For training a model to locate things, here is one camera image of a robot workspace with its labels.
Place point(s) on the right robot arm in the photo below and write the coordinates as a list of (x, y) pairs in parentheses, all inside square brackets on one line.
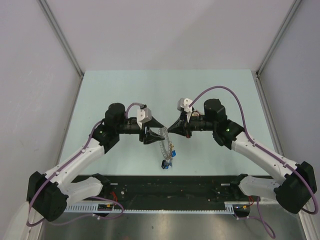
[(291, 184)]

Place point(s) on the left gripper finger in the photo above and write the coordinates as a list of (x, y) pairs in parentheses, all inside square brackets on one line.
[(153, 123), (152, 137)]

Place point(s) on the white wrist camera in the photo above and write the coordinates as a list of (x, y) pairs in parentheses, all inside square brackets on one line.
[(144, 115), (184, 104)]

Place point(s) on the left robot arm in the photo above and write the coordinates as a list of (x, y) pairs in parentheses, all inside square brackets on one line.
[(50, 193)]

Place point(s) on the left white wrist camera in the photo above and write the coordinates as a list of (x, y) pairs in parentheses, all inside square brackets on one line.
[(144, 115)]

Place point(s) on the slotted cable duct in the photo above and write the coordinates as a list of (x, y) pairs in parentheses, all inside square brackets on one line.
[(102, 208)]

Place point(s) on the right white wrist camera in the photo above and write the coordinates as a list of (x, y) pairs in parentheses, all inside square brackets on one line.
[(184, 104)]

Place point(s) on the left aluminium frame post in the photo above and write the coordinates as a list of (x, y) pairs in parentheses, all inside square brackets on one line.
[(52, 20)]

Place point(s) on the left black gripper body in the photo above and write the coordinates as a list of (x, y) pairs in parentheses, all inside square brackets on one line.
[(142, 132)]

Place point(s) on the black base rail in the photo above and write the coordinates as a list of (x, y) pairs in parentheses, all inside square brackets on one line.
[(174, 193)]

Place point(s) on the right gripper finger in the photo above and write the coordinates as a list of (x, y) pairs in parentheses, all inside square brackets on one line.
[(176, 124), (179, 130)]

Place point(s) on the right aluminium frame post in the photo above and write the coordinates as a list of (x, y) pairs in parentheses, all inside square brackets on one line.
[(278, 36)]

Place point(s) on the aluminium frame post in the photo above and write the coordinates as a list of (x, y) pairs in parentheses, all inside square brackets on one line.
[(278, 36), (52, 20)]

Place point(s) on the red tag key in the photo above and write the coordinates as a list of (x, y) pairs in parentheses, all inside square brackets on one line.
[(196, 113)]

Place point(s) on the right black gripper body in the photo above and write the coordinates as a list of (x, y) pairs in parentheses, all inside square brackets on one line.
[(187, 123)]

